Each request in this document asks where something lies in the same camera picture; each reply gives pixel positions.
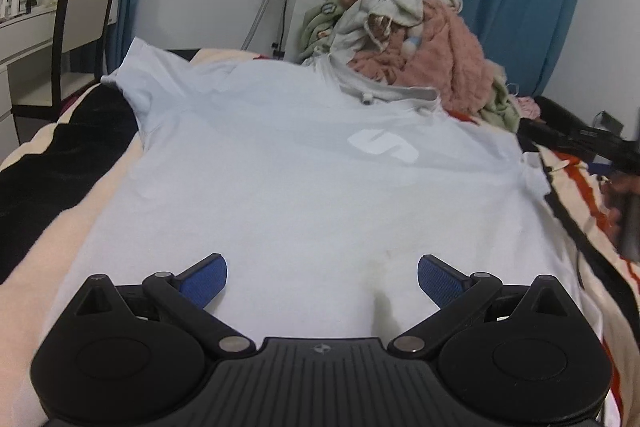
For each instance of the pale green garment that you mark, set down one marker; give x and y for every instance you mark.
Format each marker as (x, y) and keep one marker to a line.
(317, 29)

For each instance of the light blue t-shirt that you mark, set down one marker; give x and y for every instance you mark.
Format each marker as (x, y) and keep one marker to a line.
(280, 187)

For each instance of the pink fluffy garment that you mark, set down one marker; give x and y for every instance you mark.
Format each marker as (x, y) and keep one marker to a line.
(450, 57)

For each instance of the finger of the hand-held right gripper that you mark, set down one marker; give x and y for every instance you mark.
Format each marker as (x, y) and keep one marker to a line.
(562, 112)
(560, 138)

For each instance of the printed blanket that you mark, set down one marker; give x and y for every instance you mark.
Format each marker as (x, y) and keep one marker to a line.
(585, 202)

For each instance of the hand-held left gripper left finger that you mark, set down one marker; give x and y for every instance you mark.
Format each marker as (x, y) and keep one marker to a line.
(206, 281)

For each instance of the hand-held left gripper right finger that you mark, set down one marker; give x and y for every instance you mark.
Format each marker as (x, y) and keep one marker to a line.
(436, 281)

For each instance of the small pink cloth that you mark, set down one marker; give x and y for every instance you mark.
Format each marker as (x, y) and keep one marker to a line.
(529, 108)

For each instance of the olive green garment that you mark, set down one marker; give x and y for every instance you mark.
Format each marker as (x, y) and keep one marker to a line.
(500, 107)

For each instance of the dark wooden chair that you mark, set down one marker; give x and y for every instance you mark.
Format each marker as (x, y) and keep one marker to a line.
(85, 27)

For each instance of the white desk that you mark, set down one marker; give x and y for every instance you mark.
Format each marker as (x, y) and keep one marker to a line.
(25, 52)

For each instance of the person's right hand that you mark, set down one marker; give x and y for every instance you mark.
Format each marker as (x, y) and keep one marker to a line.
(612, 207)

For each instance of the cream white garment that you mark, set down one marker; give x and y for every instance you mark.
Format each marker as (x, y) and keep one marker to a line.
(395, 2)

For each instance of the grey garment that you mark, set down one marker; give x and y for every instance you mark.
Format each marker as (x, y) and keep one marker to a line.
(380, 87)

